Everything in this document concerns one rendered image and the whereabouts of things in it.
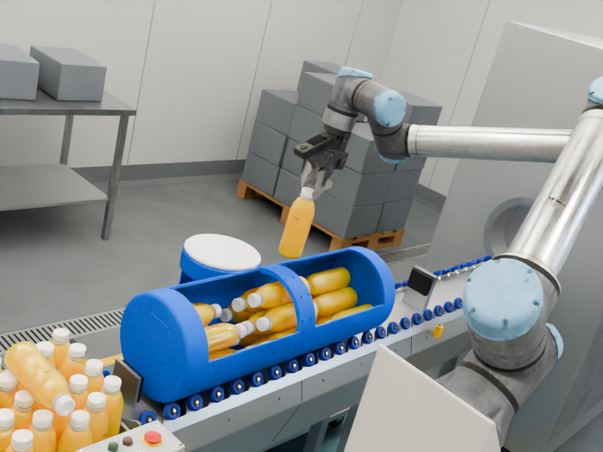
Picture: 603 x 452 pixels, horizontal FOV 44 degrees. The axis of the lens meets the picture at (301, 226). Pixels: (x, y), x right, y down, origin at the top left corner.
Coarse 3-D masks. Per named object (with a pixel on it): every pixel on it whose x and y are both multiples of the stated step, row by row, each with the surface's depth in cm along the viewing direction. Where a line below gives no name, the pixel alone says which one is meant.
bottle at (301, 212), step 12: (300, 204) 212; (312, 204) 213; (288, 216) 215; (300, 216) 212; (312, 216) 214; (288, 228) 214; (300, 228) 213; (288, 240) 215; (300, 240) 215; (288, 252) 216; (300, 252) 217
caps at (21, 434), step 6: (0, 414) 149; (6, 414) 149; (12, 414) 150; (0, 420) 148; (6, 420) 148; (12, 420) 149; (0, 426) 148; (6, 426) 149; (18, 432) 145; (24, 432) 146; (30, 432) 146; (12, 438) 144; (18, 438) 144; (24, 438) 145; (30, 438) 145; (12, 444) 144; (18, 444) 144; (24, 444) 144; (30, 444) 145
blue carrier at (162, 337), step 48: (192, 288) 206; (240, 288) 226; (288, 288) 209; (384, 288) 238; (144, 336) 188; (192, 336) 179; (288, 336) 205; (336, 336) 226; (144, 384) 191; (192, 384) 182
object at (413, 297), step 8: (416, 272) 282; (424, 272) 281; (408, 280) 285; (416, 280) 282; (424, 280) 280; (432, 280) 280; (408, 288) 287; (416, 288) 283; (424, 288) 280; (432, 288) 281; (408, 296) 287; (416, 296) 285; (424, 296) 282; (408, 304) 288; (416, 304) 285; (424, 304) 283
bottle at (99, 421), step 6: (84, 408) 162; (90, 408) 160; (102, 408) 162; (90, 414) 160; (96, 414) 161; (102, 414) 162; (108, 414) 164; (90, 420) 160; (96, 420) 160; (102, 420) 161; (108, 420) 163; (90, 426) 160; (96, 426) 161; (102, 426) 162; (108, 426) 164; (96, 432) 161; (102, 432) 162; (96, 438) 162; (102, 438) 163
